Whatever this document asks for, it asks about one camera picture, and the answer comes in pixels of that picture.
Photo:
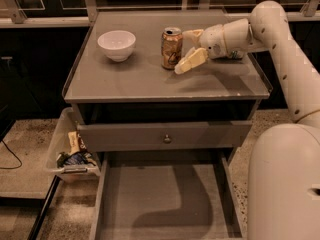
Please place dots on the white ceramic bowl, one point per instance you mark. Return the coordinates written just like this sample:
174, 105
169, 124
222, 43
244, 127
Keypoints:
117, 45

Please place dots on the grey drawer cabinet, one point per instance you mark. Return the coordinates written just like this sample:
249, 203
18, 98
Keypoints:
140, 90

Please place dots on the crushed green white can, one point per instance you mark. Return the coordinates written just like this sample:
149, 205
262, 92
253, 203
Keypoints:
237, 55

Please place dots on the clear plastic bin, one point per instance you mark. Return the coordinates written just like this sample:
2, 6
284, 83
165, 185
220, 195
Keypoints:
60, 143

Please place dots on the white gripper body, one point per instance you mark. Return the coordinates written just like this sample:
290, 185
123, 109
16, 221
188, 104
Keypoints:
213, 41

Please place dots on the metal window railing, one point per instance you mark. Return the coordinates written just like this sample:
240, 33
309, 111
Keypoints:
50, 17

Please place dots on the dark blue snack bag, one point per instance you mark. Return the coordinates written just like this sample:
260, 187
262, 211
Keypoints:
78, 158

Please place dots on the grey top drawer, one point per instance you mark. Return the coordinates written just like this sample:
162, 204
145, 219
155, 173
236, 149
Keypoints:
149, 136

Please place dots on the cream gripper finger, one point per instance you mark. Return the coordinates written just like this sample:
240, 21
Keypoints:
194, 36
193, 58

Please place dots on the brown snack packet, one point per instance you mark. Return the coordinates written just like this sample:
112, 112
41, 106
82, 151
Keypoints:
76, 143

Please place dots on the orange soda can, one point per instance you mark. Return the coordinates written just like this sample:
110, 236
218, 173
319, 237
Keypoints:
171, 47

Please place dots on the brass drawer knob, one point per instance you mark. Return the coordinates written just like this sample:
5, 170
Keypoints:
167, 139

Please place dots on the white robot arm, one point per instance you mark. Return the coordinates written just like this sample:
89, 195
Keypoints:
283, 199

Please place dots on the open grey middle drawer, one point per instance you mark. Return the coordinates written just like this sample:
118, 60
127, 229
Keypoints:
166, 195

